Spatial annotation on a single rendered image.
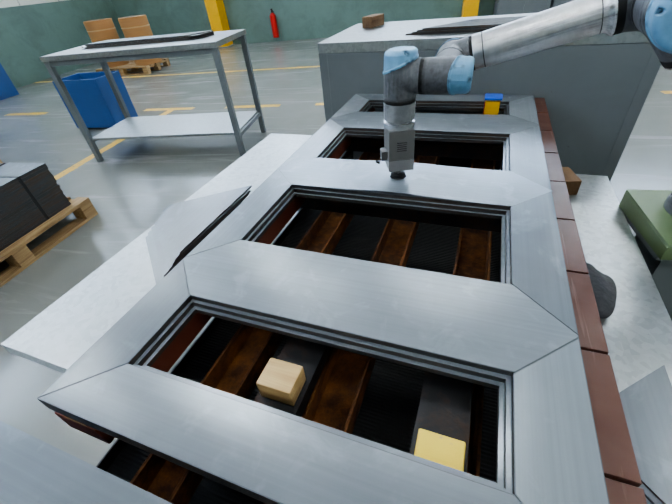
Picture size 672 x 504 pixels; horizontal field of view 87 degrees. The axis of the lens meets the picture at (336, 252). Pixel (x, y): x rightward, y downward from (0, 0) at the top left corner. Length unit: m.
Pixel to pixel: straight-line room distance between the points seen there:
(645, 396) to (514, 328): 0.25
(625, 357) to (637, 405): 0.14
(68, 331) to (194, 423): 0.48
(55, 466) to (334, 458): 0.35
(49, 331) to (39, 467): 0.42
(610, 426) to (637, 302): 0.46
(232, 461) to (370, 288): 0.34
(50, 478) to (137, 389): 0.13
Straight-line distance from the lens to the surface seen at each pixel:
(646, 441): 0.75
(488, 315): 0.63
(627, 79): 1.80
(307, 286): 0.67
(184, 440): 0.55
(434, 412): 0.60
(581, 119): 1.81
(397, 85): 0.88
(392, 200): 0.92
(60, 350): 0.93
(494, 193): 0.95
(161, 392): 0.61
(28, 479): 0.64
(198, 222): 1.05
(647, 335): 0.95
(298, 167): 1.11
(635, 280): 1.07
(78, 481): 0.59
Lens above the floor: 1.30
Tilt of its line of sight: 39 degrees down
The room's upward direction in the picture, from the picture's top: 7 degrees counter-clockwise
